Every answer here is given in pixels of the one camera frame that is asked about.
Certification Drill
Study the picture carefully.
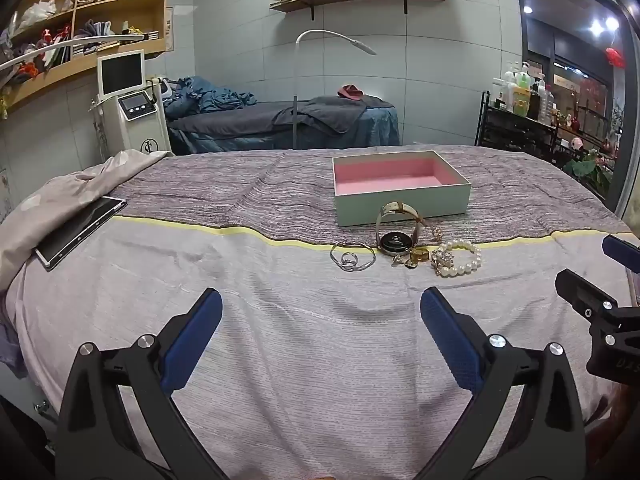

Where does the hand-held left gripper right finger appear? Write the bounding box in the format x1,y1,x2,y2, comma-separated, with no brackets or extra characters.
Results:
417,287,587,480

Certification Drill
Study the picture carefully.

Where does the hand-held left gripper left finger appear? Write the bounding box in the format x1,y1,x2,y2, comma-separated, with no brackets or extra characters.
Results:
55,287,226,480

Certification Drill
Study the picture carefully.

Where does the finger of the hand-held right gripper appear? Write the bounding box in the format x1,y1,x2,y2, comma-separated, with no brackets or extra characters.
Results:
555,269,621,321
602,234,640,275

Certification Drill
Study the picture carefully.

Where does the pearl bracelet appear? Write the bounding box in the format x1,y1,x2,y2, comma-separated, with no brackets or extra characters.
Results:
431,241,483,278

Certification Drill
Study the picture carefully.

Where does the wristwatch with tan strap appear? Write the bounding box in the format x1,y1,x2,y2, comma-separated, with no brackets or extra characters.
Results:
375,201,425,257

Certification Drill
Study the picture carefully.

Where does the silver bangle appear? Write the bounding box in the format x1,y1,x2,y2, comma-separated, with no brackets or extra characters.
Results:
330,241,376,273

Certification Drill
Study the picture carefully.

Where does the mint green box pink lining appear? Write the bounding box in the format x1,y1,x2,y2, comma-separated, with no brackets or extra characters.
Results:
332,150,472,228

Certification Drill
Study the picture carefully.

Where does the green potted plant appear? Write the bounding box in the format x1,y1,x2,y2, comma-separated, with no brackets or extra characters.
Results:
562,147,613,196

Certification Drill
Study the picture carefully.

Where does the black metal rack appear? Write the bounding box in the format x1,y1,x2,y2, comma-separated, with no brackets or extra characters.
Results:
475,91,616,171

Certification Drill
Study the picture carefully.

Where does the blue grey cloth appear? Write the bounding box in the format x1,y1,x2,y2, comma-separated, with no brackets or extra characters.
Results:
0,310,28,378

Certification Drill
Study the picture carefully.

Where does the black cart with bottles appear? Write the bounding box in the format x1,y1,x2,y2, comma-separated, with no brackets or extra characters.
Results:
490,60,558,126

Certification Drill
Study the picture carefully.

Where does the beige pink quilt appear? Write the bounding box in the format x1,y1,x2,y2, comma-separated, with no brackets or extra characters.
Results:
0,150,168,281

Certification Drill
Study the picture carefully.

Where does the massage bed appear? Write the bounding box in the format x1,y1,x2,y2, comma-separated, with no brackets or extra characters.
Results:
165,95,401,153

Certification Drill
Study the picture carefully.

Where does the white beauty machine with screen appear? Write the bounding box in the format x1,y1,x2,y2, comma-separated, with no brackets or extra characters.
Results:
90,50,173,156

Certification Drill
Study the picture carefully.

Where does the dark glass window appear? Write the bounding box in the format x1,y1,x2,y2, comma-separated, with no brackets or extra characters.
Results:
512,0,640,221

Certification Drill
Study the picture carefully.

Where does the blue crumpled quilt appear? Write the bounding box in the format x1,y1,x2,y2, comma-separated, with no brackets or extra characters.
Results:
164,76,258,121

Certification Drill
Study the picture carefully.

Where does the white machine handpiece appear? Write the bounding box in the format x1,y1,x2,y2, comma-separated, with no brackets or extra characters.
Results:
150,76,173,103

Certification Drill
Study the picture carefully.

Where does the grey towel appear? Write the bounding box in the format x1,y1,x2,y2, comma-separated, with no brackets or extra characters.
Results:
272,94,396,135

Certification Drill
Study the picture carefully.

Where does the clutter of cloths on shelves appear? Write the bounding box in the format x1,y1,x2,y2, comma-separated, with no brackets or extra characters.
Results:
0,0,161,86

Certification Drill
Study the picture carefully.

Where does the white floor lamp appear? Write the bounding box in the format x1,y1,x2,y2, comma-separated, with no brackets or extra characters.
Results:
292,29,378,150

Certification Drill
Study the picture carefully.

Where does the tablet with white frame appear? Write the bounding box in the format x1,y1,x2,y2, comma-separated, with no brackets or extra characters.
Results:
35,196,128,272

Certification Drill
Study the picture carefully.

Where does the white wall notice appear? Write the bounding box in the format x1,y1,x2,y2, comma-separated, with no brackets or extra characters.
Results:
0,167,13,221

